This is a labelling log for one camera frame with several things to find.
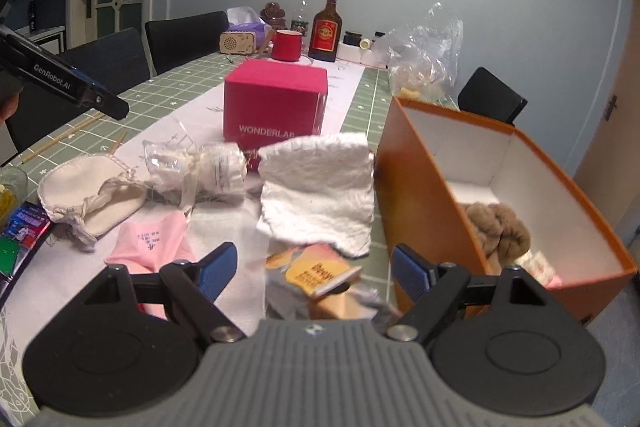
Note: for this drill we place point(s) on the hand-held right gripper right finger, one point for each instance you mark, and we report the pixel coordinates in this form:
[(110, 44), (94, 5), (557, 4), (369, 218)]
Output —
[(411, 271)]

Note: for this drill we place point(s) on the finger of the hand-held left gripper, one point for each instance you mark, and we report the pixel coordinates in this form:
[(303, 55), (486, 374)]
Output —
[(110, 103)]

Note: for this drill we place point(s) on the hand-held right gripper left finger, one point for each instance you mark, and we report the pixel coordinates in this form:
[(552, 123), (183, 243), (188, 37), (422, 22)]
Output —
[(219, 271)]

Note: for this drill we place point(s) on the plastic white cloth roll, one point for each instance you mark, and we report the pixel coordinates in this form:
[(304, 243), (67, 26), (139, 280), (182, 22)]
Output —
[(220, 172)]

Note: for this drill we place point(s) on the white towel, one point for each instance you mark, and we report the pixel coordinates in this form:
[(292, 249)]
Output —
[(320, 187)]

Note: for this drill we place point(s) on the orange cardboard box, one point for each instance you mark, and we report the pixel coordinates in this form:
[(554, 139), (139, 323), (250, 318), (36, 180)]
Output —
[(550, 187)]

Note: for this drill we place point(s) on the person's left hand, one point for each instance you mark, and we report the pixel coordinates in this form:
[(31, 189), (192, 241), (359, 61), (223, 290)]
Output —
[(7, 109)]

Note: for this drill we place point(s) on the short wooden chopstick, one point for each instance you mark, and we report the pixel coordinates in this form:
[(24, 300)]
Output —
[(120, 143)]

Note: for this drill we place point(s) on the black chair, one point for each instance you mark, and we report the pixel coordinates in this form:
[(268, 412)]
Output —
[(185, 39), (105, 59), (490, 99)]

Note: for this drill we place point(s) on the long wooden chopstick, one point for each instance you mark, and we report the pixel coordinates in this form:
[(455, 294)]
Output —
[(60, 139)]

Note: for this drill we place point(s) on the white table runner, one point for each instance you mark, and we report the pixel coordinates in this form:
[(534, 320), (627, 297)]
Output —
[(200, 107)]

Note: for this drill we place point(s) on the yellow snack packet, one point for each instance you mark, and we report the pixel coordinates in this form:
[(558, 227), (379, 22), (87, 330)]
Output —
[(312, 269)]

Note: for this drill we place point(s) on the brown fuzzy cloth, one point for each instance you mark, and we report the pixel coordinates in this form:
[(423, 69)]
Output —
[(500, 229)]

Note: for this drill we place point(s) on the pink white small cloth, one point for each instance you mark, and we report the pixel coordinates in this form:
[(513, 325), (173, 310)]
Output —
[(542, 269)]

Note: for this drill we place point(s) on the wooden speaker box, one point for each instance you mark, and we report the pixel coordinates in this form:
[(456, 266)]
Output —
[(238, 43)]

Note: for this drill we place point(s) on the purple tissue box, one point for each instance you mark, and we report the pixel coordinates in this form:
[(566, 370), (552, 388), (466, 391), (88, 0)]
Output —
[(247, 24)]

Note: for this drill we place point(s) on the colourful flat packets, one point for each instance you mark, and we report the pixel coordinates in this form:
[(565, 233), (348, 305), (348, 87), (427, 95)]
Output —
[(20, 234)]

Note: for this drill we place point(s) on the pink cube box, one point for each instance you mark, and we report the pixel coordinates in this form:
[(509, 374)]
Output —
[(272, 107)]

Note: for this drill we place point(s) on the red mug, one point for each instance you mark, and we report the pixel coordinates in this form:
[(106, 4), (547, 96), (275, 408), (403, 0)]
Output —
[(286, 46)]

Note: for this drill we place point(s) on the brown bear figurine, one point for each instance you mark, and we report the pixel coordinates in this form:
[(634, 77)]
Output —
[(273, 13)]

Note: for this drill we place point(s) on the clear plastic water bottle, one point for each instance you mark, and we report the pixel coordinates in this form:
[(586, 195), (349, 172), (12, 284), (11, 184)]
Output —
[(299, 18)]

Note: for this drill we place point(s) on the clear plastic bag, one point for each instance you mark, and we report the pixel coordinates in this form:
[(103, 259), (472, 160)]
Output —
[(425, 52)]

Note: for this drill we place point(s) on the white flat box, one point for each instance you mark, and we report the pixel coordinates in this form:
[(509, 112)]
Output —
[(352, 54)]

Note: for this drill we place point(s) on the amber liquor bottle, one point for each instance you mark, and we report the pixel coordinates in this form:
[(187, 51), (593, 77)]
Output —
[(324, 34)]

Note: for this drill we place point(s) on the small white bottle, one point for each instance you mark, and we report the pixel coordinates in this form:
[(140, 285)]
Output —
[(366, 43)]

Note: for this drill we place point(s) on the wooden door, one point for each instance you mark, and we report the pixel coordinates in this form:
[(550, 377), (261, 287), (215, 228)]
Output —
[(612, 147)]

